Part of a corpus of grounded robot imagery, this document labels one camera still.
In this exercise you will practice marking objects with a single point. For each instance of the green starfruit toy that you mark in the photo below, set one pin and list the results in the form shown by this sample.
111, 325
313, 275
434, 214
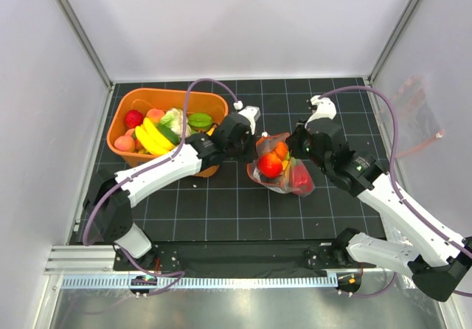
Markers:
200, 121

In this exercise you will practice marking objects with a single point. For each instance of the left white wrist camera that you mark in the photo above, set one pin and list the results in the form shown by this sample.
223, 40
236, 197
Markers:
251, 113

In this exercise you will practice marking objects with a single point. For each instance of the white cauliflower toy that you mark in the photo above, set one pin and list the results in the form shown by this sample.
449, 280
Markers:
174, 120

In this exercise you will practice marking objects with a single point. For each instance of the black grid mat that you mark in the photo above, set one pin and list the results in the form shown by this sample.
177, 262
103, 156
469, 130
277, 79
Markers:
230, 206

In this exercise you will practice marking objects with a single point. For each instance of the small orange pumpkin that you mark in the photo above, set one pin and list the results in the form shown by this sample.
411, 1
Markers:
281, 151

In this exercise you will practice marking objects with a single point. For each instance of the red orange tomato toy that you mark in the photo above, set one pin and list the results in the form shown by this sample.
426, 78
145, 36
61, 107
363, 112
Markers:
270, 165

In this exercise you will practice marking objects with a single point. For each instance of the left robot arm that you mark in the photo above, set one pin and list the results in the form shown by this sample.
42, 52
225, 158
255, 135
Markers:
111, 200

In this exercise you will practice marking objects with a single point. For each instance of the pink peach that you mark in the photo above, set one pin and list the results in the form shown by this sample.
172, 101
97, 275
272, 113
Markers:
125, 143
155, 115

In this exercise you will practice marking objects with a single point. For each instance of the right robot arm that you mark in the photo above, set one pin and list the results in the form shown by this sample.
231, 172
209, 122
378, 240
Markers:
435, 259

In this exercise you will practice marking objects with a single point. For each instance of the green bell pepper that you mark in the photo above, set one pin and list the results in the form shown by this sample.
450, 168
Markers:
168, 134

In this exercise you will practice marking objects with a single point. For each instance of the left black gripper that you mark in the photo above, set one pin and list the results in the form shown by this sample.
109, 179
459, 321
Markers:
251, 153

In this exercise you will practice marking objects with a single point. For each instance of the clear zip bag red zipper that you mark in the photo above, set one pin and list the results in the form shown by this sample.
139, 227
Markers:
280, 184

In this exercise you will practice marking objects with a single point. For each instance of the slotted cable duct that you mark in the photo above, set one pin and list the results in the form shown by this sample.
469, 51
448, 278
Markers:
136, 282

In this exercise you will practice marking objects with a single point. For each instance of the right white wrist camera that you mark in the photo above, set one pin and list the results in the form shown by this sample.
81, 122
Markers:
321, 108

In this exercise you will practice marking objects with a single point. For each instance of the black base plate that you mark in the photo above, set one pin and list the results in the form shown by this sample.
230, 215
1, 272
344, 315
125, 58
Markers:
243, 259

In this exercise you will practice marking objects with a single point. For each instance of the yellow banana bunch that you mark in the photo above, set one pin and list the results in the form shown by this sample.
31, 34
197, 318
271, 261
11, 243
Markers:
153, 141

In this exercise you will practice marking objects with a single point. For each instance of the red apple toy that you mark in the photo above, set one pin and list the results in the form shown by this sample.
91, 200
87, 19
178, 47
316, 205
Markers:
133, 118

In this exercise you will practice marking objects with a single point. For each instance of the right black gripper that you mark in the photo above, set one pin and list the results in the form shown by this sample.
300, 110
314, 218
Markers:
293, 141

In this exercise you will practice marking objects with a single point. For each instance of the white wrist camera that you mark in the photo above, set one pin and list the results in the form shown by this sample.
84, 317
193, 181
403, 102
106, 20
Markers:
321, 108
251, 113

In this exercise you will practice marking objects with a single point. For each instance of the red bell pepper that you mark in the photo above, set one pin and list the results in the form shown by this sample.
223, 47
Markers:
300, 181

